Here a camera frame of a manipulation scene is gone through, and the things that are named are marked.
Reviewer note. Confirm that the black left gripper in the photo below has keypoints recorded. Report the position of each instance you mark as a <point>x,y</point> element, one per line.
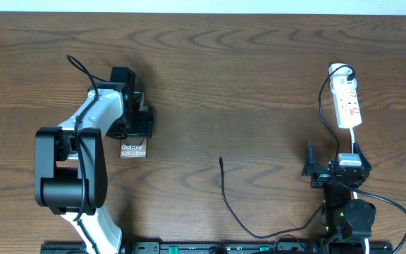
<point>144,128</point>

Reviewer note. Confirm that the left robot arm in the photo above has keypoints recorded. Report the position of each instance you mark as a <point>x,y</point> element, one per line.
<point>70,169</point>

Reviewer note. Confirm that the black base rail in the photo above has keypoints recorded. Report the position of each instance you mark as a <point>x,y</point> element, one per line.
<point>222,248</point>

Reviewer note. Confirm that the white power strip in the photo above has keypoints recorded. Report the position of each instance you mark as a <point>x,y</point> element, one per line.
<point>345,102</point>

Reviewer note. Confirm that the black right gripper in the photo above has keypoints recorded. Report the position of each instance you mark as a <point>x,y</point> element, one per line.
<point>321,176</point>

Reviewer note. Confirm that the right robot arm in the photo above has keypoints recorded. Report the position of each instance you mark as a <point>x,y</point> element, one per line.
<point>348,220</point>

